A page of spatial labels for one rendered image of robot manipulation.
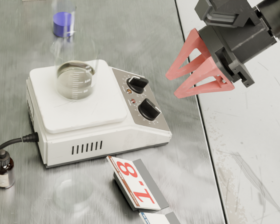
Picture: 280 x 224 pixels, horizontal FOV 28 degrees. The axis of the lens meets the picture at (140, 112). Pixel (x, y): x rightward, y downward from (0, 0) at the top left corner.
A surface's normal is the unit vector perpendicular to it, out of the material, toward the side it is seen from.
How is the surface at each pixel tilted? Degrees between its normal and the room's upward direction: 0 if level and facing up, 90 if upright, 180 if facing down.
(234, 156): 0
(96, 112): 0
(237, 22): 90
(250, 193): 0
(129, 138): 90
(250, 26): 40
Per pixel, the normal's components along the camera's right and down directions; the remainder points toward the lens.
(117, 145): 0.32, 0.75
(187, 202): 0.13, -0.65
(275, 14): -0.30, 0.01
